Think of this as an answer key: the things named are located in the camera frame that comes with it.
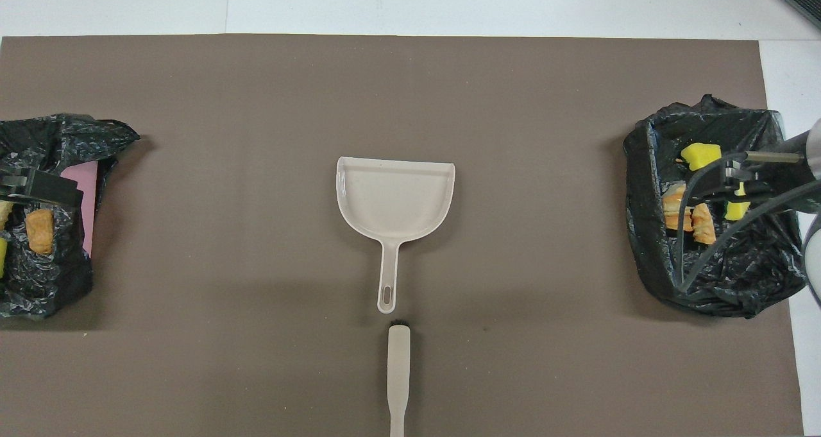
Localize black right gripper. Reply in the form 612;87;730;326
690;131;817;214

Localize crumpled black trash bag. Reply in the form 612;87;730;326
0;112;140;320

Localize brown bread roll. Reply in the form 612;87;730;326
25;209;55;256

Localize orange striped bread piece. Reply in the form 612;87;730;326
662;185;695;233

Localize small yellow sponge wedge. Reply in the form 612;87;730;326
725;179;752;221

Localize beige plastic dustpan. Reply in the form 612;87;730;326
335;156;457;314

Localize brown table mat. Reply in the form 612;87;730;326
0;34;804;437

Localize pink plastic bin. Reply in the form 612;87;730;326
60;161;98;258

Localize large yellow sponge piece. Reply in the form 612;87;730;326
681;142;724;172

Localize black bag lined bin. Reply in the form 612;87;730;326
622;94;809;319

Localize beige brush black bristles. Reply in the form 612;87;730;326
386;321;412;437

